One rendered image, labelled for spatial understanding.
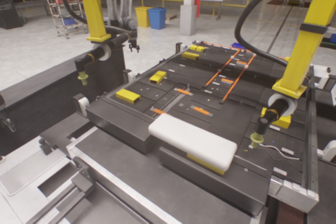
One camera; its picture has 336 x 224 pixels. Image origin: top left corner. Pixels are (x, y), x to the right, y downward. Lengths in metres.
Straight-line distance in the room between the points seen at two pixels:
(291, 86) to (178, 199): 0.57
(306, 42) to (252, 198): 0.51
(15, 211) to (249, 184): 1.02
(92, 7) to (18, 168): 0.95
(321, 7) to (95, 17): 0.76
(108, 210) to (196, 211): 0.46
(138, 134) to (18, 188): 0.68
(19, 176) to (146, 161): 0.71
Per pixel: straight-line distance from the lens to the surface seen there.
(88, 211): 1.09
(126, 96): 1.24
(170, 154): 0.78
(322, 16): 0.62
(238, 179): 0.76
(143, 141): 0.84
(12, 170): 1.35
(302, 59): 0.65
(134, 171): 0.88
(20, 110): 1.90
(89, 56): 0.86
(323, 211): 1.13
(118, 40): 1.04
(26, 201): 1.17
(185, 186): 0.83
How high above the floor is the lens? 1.71
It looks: 35 degrees down
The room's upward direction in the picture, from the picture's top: straight up
